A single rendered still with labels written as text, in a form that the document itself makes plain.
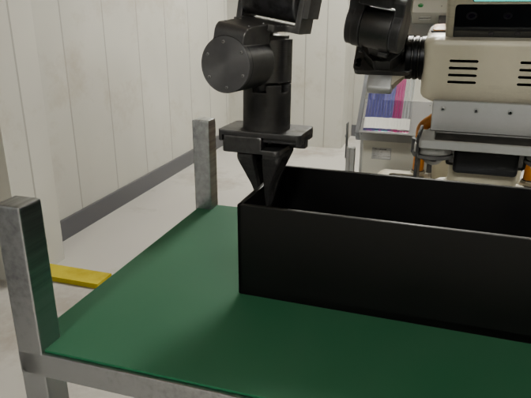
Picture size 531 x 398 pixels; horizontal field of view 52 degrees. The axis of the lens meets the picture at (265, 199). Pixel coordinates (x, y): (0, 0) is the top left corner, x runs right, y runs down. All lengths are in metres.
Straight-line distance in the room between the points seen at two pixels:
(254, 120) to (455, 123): 0.57
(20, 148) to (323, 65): 3.19
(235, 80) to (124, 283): 0.29
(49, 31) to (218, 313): 2.73
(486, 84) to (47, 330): 0.88
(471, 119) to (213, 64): 0.66
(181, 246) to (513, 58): 0.70
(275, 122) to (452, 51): 0.56
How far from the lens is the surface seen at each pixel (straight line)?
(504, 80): 1.13
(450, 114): 1.12
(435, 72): 1.13
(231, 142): 0.65
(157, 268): 0.72
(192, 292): 0.65
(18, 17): 2.80
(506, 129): 1.13
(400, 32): 1.02
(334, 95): 5.23
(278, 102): 0.63
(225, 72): 0.57
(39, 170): 2.89
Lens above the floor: 1.26
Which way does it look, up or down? 19 degrees down
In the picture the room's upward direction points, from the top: straight up
